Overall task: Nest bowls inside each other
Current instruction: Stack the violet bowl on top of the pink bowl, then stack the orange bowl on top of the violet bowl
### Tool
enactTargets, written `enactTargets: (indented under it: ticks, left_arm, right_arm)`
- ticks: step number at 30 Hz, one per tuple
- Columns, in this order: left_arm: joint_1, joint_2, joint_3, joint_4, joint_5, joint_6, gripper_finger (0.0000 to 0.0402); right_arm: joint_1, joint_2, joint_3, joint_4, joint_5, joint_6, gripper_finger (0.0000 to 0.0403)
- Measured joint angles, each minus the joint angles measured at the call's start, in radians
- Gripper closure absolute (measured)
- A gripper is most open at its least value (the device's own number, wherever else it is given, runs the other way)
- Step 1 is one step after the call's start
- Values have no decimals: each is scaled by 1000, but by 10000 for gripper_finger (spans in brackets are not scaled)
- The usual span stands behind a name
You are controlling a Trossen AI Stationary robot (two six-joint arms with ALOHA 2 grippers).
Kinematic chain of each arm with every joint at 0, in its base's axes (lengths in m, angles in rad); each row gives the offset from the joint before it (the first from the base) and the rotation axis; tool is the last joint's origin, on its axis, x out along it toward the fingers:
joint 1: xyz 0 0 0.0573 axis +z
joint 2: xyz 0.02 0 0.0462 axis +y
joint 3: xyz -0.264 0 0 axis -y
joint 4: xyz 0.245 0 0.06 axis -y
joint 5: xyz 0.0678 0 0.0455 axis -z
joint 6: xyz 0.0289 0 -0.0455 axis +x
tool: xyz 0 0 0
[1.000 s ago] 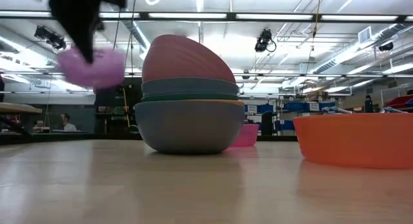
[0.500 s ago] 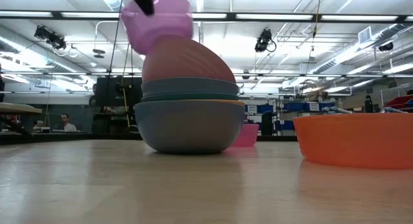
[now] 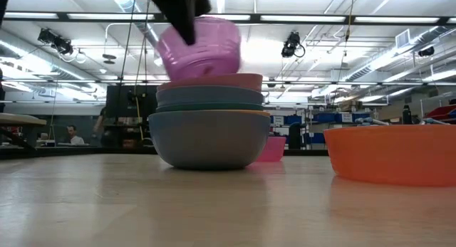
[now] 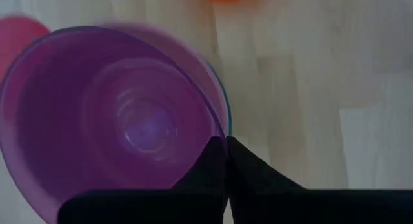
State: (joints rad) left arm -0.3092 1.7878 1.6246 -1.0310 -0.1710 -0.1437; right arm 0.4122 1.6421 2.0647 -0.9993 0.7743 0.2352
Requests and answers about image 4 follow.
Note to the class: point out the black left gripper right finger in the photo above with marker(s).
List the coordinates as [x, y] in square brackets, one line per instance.
[274, 204]

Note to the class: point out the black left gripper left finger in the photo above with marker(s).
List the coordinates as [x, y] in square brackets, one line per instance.
[193, 198]

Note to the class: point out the purple plastic cup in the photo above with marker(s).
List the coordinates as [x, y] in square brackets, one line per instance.
[80, 120]

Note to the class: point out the pink plastic bowl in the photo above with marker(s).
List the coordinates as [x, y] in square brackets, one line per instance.
[16, 40]

